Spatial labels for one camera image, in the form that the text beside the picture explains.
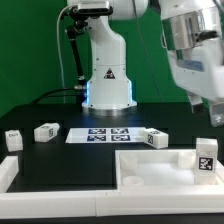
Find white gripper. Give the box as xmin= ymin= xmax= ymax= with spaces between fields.
xmin=168 ymin=43 xmax=224 ymax=127

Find white square table top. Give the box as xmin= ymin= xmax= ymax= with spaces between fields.
xmin=114 ymin=148 xmax=224 ymax=196

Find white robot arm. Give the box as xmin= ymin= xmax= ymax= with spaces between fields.
xmin=67 ymin=0 xmax=224 ymax=126

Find marker sheet with tags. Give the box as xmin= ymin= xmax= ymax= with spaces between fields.
xmin=66 ymin=127 xmax=143 ymax=144

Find black cables on table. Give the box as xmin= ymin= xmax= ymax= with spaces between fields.
xmin=30 ymin=85 xmax=88 ymax=106

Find black camera stand pole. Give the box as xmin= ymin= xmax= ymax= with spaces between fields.
xmin=66 ymin=7 xmax=86 ymax=85

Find grey cable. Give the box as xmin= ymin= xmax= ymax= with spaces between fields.
xmin=55 ymin=4 xmax=75 ymax=105

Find white fence left wall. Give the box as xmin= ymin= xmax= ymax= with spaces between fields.
xmin=0 ymin=156 xmax=19 ymax=193

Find white fence wall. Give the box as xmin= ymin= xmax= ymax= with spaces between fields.
xmin=0 ymin=156 xmax=19 ymax=193
xmin=0 ymin=185 xmax=224 ymax=219

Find white fence front wall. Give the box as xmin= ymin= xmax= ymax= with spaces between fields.
xmin=0 ymin=185 xmax=224 ymax=219

